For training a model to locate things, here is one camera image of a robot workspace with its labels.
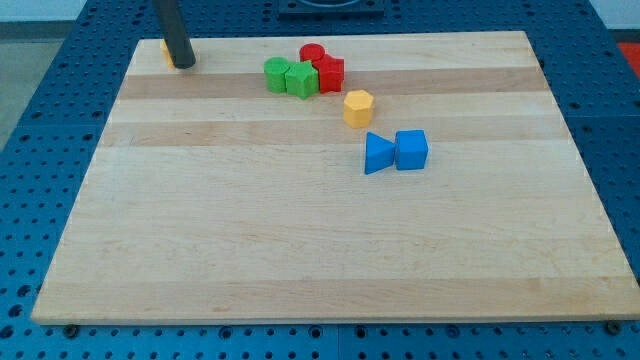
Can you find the blue cube block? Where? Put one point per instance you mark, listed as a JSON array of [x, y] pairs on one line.
[[411, 149]]

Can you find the red star block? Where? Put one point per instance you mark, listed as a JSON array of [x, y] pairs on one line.
[[331, 73]]

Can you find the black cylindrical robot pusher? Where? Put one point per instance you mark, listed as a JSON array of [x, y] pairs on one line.
[[175, 34]]

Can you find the green cylinder block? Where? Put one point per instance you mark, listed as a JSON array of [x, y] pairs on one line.
[[274, 70]]

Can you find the blue triangle block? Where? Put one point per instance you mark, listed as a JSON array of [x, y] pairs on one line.
[[379, 153]]

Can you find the red cylinder block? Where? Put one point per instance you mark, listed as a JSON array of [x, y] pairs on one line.
[[311, 52]]

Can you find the yellow hexagon block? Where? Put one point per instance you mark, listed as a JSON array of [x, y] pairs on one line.
[[358, 109]]

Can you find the yellow block behind pusher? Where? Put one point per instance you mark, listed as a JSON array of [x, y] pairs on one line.
[[166, 54]]

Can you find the green star block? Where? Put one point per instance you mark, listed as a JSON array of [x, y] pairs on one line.
[[302, 79]]

